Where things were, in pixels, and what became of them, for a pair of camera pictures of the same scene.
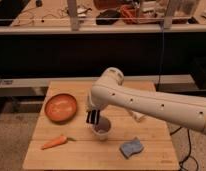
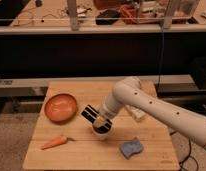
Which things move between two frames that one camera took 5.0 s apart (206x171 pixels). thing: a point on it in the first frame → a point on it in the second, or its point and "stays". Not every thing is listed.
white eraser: [138, 116] stays
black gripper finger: [88, 116] → [105, 128]
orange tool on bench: [128, 14] stays
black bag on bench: [108, 17] stays
